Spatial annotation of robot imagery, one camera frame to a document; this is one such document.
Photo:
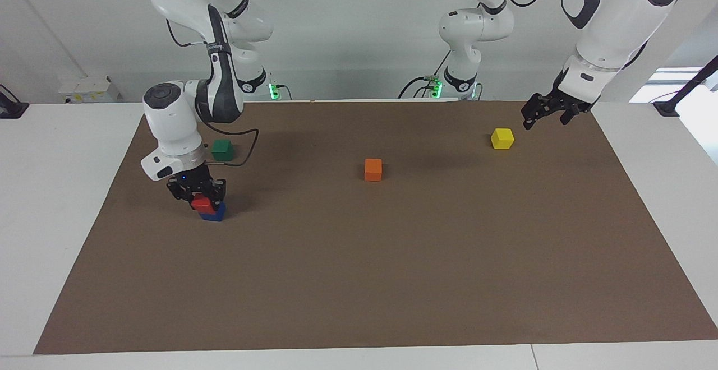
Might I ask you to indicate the black table clamp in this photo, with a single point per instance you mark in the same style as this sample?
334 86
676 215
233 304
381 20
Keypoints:
11 109

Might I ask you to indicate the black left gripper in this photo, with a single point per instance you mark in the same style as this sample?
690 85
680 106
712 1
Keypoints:
561 101

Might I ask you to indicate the blue cube block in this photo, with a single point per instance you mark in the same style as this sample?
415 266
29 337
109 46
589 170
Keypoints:
216 214

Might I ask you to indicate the brown table mat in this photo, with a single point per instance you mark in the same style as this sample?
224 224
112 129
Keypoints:
359 269

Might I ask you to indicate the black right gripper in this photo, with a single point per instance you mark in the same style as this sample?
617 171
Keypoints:
196 182

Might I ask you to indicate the black angled stand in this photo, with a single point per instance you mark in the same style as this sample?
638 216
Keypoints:
693 84

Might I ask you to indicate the white wall box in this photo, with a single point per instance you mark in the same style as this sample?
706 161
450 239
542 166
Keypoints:
84 91

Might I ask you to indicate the red cube block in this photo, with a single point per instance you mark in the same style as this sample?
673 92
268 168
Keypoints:
203 204

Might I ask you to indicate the yellow cube block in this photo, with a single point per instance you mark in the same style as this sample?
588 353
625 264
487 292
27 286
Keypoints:
502 139

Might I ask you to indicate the green cube block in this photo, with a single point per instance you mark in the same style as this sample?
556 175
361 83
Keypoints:
223 150

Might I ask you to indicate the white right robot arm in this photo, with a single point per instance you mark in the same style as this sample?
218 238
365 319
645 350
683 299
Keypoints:
171 123

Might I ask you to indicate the orange cube block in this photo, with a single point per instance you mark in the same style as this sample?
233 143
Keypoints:
373 170

